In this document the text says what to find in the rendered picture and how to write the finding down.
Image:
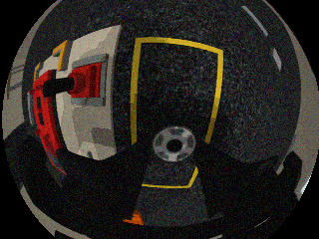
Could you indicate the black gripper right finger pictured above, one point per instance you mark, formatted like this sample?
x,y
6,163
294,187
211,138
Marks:
x,y
223,177

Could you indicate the yellow rectangular outline on table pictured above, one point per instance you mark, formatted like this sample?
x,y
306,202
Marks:
x,y
135,74

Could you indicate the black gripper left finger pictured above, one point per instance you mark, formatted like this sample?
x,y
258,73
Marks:
x,y
120,175

